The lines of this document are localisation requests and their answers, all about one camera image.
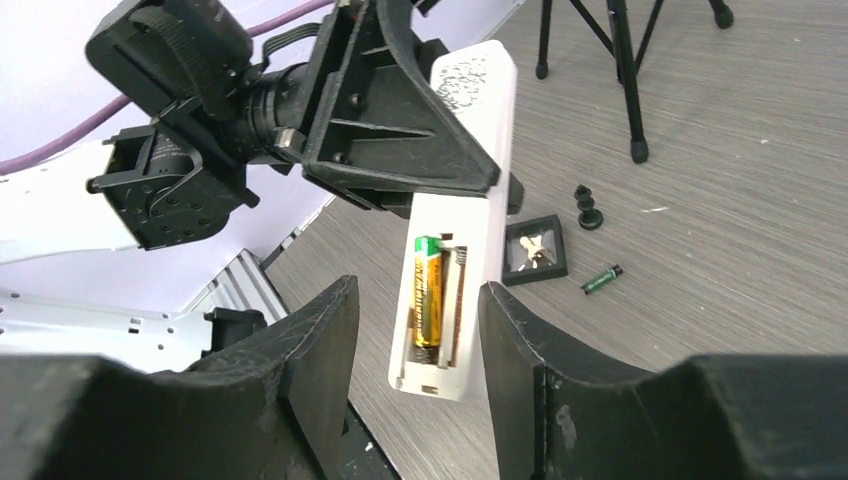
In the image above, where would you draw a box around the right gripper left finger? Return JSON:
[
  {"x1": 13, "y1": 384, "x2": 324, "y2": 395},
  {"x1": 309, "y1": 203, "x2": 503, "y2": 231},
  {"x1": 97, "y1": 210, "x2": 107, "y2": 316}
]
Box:
[{"x1": 1, "y1": 275, "x2": 359, "y2": 479}]

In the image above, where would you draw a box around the white chess pawn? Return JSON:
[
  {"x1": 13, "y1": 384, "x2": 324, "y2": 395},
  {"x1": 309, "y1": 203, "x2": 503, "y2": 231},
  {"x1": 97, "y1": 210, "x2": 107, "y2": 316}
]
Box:
[{"x1": 519, "y1": 235, "x2": 555, "y2": 268}]

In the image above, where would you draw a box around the gold green AAA battery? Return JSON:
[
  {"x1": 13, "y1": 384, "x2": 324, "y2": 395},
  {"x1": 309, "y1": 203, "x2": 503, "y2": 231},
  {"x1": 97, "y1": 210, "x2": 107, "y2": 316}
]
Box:
[{"x1": 413, "y1": 236, "x2": 443, "y2": 349}]

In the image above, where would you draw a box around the green yellow battery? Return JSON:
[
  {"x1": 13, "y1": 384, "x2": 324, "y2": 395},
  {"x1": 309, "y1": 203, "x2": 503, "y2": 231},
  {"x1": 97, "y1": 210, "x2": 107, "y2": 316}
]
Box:
[{"x1": 581, "y1": 264, "x2": 624, "y2": 295}]

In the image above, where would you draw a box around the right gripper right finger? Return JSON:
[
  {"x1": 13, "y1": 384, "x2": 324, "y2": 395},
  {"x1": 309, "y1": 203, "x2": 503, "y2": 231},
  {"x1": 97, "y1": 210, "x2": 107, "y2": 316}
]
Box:
[{"x1": 479, "y1": 282, "x2": 847, "y2": 479}]

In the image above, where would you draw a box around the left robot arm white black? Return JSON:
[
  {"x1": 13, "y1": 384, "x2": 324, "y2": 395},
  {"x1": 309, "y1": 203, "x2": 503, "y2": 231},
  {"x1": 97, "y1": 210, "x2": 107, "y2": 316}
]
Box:
[{"x1": 1, "y1": 1, "x2": 509, "y2": 263}]

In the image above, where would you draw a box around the black music stand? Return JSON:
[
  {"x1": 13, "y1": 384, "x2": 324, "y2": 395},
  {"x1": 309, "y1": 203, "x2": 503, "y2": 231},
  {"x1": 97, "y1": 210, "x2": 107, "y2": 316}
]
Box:
[{"x1": 535, "y1": 0, "x2": 734, "y2": 164}]

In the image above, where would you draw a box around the long white remote control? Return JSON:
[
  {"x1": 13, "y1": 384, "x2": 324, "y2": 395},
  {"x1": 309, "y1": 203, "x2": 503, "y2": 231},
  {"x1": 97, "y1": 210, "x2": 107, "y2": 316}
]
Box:
[{"x1": 388, "y1": 40, "x2": 517, "y2": 402}]

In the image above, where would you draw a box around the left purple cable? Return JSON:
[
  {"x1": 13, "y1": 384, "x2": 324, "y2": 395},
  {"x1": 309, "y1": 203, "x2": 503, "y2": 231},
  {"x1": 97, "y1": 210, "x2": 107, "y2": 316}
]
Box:
[{"x1": 0, "y1": 0, "x2": 336, "y2": 177}]

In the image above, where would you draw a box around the black framed display box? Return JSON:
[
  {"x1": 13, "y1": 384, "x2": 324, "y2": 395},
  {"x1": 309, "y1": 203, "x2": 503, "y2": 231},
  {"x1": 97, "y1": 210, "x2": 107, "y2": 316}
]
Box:
[{"x1": 501, "y1": 215, "x2": 569, "y2": 286}]

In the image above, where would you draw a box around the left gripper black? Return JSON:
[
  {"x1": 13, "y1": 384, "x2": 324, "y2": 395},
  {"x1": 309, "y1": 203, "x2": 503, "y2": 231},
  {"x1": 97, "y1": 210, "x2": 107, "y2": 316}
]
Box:
[{"x1": 268, "y1": 1, "x2": 501, "y2": 219}]

